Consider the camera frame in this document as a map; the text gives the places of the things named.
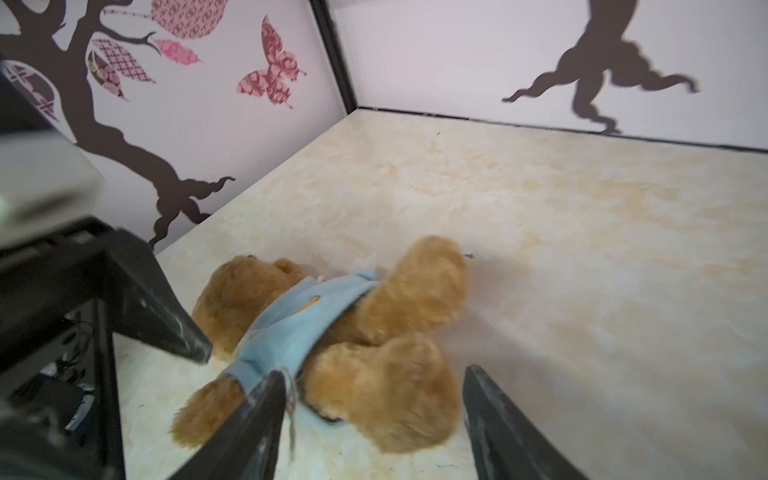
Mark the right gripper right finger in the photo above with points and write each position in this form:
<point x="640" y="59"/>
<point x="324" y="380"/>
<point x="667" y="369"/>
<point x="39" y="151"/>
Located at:
<point x="505" y="444"/>

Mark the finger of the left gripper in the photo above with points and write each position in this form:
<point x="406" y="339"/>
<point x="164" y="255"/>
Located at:
<point x="141" y="303"/>

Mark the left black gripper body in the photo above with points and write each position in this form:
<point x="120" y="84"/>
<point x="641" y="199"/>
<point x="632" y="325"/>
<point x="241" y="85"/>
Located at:
<point x="60" y="415"/>

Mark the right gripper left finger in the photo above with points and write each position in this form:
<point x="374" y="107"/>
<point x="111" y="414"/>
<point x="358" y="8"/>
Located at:
<point x="236" y="433"/>

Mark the light blue bear shirt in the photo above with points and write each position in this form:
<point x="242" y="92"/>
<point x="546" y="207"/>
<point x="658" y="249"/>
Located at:
<point x="283" y="335"/>

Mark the brown teddy bear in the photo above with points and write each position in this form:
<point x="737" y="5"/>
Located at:
<point x="377" y="367"/>

